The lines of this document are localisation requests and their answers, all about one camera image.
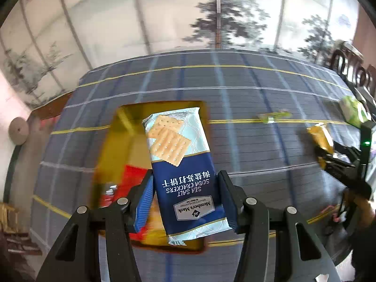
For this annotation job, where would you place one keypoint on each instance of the blue cracker packet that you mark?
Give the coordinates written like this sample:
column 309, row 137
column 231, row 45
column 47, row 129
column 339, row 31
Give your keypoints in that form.
column 179, row 164

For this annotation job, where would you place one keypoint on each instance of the small green wrapper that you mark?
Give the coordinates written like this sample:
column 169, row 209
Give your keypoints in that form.
column 271, row 119

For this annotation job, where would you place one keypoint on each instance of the tree painted folding screen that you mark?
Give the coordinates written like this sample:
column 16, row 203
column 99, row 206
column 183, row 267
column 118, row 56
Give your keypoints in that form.
column 147, row 14

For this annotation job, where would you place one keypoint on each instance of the round beige disc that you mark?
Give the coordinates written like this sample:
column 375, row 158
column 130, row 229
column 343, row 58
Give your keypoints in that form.
column 18, row 130

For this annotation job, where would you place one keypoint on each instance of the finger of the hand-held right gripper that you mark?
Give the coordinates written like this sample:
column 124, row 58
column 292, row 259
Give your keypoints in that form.
column 348, row 152
column 337, row 169

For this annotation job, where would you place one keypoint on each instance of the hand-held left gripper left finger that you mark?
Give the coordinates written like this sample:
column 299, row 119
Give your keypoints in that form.
column 144, row 205

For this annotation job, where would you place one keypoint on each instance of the red snack packet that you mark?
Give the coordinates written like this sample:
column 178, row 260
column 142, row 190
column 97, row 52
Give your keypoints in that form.
column 132, row 176

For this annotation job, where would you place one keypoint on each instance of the yellow snack packet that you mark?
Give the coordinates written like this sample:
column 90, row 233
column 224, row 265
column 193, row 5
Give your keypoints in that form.
column 320, row 135

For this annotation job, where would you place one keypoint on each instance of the person's right hand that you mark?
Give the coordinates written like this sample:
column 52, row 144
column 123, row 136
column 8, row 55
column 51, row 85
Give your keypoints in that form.
column 365, row 211

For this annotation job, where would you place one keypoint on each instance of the red and gold tin box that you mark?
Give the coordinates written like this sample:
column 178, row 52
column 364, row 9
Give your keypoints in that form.
column 123, row 141

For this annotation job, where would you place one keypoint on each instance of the grey plaid tablecloth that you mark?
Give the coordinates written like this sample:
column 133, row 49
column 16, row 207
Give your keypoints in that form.
column 249, row 94

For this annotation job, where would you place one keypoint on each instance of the green tissue pack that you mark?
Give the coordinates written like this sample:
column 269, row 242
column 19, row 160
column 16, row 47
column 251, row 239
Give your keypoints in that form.
column 351, row 108

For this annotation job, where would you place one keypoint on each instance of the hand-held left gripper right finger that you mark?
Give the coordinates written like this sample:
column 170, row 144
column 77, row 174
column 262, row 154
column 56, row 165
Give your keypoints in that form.
column 227, row 202

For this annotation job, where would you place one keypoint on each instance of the light bamboo rack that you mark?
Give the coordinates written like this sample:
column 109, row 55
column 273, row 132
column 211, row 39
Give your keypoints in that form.
column 11, row 220

